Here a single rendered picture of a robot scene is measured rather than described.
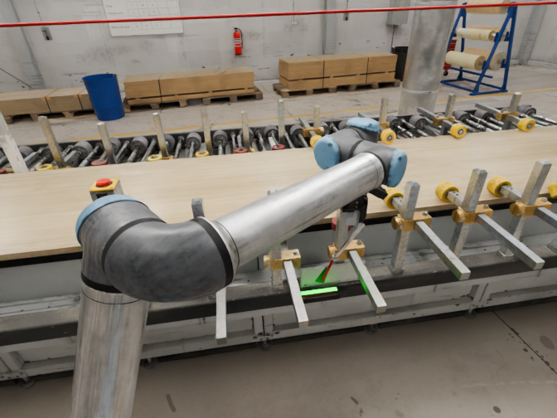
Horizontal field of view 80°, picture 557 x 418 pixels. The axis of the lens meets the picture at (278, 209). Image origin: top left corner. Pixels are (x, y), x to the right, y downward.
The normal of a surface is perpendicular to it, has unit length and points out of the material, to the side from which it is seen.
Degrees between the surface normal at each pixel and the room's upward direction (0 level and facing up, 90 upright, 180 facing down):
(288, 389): 0
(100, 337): 76
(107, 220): 23
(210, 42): 90
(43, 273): 90
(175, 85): 90
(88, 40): 90
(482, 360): 0
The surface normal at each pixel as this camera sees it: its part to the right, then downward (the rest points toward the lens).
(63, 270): 0.15, 0.52
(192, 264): 0.33, -0.03
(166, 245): 0.04, -0.46
